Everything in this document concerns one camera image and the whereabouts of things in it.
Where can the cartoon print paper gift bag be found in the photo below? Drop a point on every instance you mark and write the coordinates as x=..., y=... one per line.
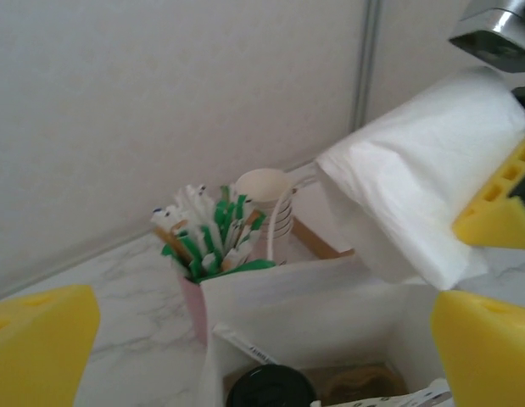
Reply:
x=308, y=288

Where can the white printed paper packet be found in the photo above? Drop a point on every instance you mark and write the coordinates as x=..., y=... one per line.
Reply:
x=427, y=394

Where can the pink holder cup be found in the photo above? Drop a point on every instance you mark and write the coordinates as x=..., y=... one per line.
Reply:
x=194, y=305

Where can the brown cardboard tray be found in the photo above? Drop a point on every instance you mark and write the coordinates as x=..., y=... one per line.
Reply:
x=313, y=237

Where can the brown pulp cup carrier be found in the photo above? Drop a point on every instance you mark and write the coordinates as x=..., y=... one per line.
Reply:
x=364, y=381

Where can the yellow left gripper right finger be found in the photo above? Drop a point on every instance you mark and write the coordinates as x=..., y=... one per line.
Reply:
x=487, y=356

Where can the white paper stick packet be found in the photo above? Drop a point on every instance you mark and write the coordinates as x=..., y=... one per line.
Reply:
x=164, y=220
x=190, y=207

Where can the white paper napkin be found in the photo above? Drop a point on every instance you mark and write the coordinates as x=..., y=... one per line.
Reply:
x=414, y=178

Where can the aluminium corner post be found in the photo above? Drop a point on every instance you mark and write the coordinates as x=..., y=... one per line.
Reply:
x=368, y=63

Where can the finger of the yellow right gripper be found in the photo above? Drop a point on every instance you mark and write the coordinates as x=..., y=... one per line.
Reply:
x=499, y=216

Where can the green white sugar packet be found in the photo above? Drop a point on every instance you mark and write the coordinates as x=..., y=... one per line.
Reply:
x=183, y=250
x=245, y=267
x=228, y=212

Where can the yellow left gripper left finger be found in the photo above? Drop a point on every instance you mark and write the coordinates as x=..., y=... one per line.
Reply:
x=37, y=347

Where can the black plastic cup lid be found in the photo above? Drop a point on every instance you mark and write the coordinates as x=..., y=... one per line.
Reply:
x=270, y=388

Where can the cream paper cup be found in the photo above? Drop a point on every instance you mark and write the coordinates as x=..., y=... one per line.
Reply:
x=286, y=226
x=287, y=218
x=283, y=246
x=287, y=210
x=262, y=184

